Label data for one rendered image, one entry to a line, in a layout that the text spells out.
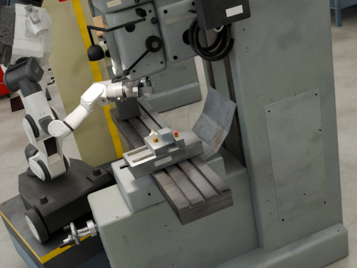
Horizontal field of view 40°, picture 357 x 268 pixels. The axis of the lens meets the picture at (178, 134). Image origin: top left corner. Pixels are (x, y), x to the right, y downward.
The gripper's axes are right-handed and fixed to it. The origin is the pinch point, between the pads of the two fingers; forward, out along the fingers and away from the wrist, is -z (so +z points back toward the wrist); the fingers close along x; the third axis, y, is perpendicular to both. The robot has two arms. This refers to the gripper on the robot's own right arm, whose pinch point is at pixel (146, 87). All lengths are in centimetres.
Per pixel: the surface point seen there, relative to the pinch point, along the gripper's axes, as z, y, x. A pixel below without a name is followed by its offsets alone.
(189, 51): -23.0, -14.6, -2.4
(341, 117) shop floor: -122, 122, 179
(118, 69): 9.3, -12.8, -6.5
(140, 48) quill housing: -3.3, -21.9, -9.4
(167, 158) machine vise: -6.1, 27.6, -20.7
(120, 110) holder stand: 26, 26, 38
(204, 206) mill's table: -23, 35, -51
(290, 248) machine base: -58, 102, -2
